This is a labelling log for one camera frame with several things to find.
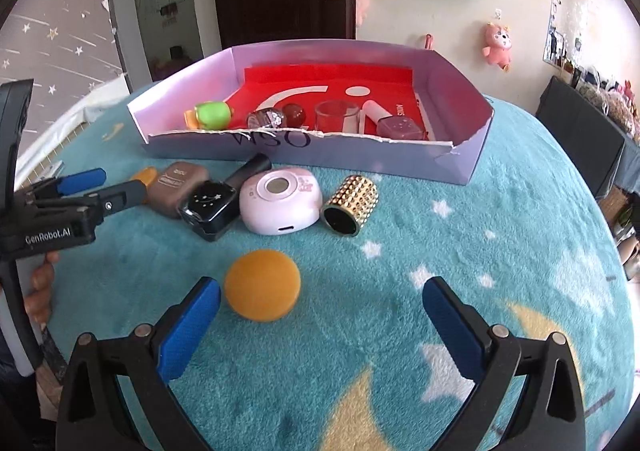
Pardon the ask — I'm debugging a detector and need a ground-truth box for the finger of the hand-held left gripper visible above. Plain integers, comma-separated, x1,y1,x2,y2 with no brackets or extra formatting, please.
30,180,147,226
15,168,107,204

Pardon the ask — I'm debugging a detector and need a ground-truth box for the pink nail polish bottle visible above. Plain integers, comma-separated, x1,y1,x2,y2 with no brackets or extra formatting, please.
361,100,423,140

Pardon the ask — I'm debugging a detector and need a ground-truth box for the clear glass cup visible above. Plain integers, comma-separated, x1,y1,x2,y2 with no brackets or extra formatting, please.
315,101,361,136

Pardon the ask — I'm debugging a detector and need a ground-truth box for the purple cardboard box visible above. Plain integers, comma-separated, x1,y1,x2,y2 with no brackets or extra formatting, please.
126,42,496,186

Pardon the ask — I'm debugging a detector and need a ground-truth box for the person's left hand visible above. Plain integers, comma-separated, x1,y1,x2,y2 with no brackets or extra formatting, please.
25,251,60,327

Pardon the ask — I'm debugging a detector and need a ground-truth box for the gold studded cylinder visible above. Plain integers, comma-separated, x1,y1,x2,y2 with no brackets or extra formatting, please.
320,175,380,238

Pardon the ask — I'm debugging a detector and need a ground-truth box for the wall mirror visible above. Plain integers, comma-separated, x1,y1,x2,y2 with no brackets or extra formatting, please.
542,0,588,66

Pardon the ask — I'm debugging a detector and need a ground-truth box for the black perfume bottle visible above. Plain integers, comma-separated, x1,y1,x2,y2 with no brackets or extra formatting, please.
177,153,273,243

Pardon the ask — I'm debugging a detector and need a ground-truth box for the dark covered table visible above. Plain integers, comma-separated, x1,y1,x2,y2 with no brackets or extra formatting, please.
535,76,640,202

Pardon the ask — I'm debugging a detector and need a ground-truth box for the pink round device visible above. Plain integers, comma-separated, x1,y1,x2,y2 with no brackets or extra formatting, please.
239,168,324,237

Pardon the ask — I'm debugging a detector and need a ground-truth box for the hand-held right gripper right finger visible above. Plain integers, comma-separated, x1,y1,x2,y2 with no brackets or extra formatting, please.
421,276,586,451

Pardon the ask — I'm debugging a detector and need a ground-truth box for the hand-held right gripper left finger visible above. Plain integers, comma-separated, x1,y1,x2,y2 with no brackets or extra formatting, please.
57,276,223,451

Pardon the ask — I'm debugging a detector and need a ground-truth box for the teal star blanket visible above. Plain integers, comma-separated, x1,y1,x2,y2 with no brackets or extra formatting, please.
15,81,640,451

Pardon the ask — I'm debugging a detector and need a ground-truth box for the brown compact case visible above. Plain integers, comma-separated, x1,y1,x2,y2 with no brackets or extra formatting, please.
145,161,210,219

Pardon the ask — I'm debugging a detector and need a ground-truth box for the glitter jar with red ball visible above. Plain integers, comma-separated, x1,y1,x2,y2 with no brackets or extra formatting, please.
245,103,307,130

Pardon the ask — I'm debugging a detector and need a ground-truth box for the yellow and green toy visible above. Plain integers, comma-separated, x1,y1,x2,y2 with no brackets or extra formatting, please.
182,102,236,130

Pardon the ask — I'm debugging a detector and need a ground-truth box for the pink plush toy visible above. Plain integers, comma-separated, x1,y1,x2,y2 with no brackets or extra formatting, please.
482,22,516,72

